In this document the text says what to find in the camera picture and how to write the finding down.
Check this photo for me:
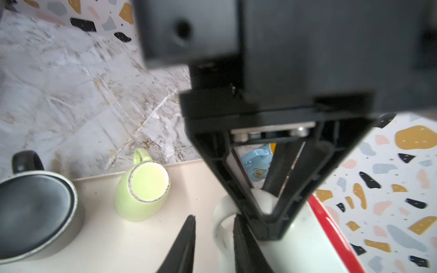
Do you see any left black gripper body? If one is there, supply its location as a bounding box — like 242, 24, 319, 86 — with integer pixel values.
133, 1, 437, 241

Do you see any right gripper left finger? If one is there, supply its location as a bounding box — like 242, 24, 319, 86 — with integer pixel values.
157, 215, 196, 273

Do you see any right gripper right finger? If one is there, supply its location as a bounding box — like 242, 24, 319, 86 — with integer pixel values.
233, 214, 273, 273

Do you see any white mug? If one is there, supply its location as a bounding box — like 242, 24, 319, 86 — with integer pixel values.
212, 195, 365, 273

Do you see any light blue butterfly mug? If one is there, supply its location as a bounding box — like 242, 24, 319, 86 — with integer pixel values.
242, 143, 277, 182

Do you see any light green mug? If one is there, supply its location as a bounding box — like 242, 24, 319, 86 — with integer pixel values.
115, 148, 171, 222

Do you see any black mug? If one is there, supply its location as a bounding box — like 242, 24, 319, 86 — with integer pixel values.
1, 150, 85, 265

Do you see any cream rectangular tray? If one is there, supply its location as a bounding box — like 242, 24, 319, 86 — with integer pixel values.
1, 160, 225, 273

